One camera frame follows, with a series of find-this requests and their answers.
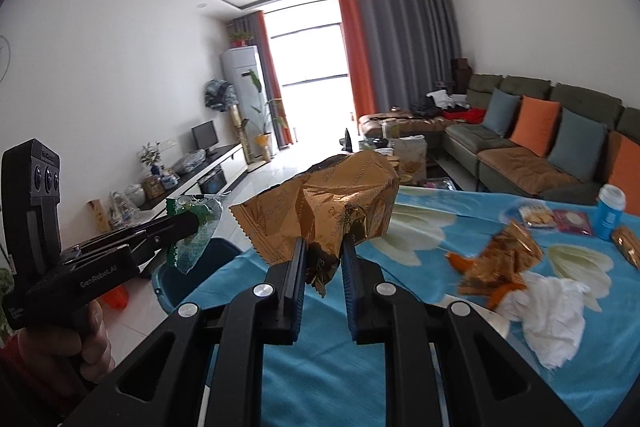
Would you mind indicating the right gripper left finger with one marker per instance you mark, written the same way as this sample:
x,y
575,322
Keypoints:
x,y
204,366

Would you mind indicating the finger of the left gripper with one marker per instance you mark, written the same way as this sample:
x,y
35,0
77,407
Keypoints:
x,y
150,234

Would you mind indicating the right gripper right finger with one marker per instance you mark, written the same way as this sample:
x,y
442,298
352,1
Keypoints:
x,y
444,366

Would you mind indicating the green clear plastic wrapper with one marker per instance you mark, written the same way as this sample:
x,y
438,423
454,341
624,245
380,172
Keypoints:
x,y
205,212

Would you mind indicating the orange peel piece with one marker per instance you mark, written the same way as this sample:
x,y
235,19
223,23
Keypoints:
x,y
500,292
460,263

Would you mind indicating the white tissue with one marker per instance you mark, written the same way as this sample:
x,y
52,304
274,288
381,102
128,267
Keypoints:
x,y
551,312

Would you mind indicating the gold foil wrapper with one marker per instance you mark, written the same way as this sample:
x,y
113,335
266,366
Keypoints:
x,y
509,254

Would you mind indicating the gold snack bag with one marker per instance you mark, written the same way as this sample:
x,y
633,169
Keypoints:
x,y
345,195

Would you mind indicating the person's left hand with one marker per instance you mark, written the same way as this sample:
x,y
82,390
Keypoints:
x,y
62,360

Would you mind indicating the white black tv cabinet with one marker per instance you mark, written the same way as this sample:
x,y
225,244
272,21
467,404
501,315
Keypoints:
x,y
226,168

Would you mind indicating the small black monitor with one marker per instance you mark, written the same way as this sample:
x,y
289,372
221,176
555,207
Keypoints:
x,y
205,137

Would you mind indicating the tall green potted plant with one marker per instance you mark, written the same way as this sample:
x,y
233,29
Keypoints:
x,y
265,119

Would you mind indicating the cracker packet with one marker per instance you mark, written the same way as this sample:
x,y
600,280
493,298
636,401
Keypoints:
x,y
535,215

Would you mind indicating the pink snack packet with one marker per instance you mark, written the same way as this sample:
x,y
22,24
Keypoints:
x,y
572,221

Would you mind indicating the white standing air conditioner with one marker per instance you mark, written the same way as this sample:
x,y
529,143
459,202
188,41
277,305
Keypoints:
x,y
235,61

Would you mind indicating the cluttered coffee table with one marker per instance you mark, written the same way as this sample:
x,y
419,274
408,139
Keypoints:
x,y
411,145

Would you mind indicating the small gold snack packet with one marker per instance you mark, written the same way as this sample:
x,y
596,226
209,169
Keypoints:
x,y
628,245

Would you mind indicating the blue cup with lid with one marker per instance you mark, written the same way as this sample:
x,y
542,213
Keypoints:
x,y
611,203

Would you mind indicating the curtain left of window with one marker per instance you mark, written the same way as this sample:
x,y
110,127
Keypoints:
x,y
254,30

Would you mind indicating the green brown sectional sofa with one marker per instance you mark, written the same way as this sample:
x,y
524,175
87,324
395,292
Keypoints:
x,y
500,165

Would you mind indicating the teal cushion near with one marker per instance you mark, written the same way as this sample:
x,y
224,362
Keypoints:
x,y
578,146

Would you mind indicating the teal cushion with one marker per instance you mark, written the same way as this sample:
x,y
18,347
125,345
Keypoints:
x,y
578,146
501,110

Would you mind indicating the orange cushion far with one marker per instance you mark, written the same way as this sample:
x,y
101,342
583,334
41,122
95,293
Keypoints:
x,y
535,125

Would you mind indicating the orange cushion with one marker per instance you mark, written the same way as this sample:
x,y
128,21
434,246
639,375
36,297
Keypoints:
x,y
626,171
535,125

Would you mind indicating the teal cushion far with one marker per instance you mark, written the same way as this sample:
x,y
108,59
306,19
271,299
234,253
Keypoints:
x,y
501,110

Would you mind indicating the orange cushion near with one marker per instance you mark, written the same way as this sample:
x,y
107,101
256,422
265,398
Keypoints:
x,y
626,171

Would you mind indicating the grey orange curtain right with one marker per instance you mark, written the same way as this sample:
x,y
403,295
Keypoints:
x,y
398,50

